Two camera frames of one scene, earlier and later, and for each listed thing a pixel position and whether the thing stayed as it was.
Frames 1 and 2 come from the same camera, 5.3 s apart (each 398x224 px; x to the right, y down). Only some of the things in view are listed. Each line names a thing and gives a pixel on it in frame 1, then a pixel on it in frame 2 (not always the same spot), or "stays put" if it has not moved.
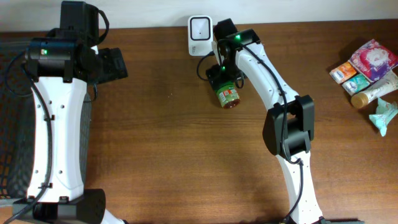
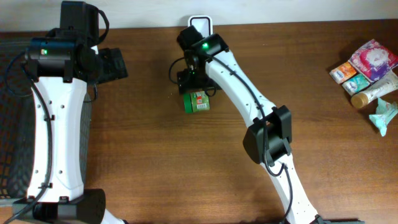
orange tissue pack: [342, 72] stays put
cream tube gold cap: [360, 99] stays put
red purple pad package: [374, 60] stays put
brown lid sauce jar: [228, 96] → [196, 101]
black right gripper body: [216, 76] → [193, 86]
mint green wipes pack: [385, 111] stays put
